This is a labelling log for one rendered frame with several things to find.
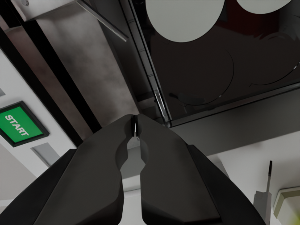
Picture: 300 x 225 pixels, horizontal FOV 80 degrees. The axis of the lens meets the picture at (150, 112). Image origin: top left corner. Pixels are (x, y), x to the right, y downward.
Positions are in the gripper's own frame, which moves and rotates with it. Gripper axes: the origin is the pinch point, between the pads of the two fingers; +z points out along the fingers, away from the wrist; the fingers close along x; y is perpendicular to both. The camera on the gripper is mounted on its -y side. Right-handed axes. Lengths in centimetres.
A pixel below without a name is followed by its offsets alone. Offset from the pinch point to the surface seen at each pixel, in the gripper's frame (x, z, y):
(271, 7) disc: 17.7, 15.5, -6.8
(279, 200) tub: 25.6, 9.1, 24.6
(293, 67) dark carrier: 24.3, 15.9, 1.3
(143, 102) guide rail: 0.6, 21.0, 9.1
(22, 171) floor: -110, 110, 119
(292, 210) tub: 25.4, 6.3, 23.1
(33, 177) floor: -104, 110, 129
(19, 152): -17.7, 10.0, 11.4
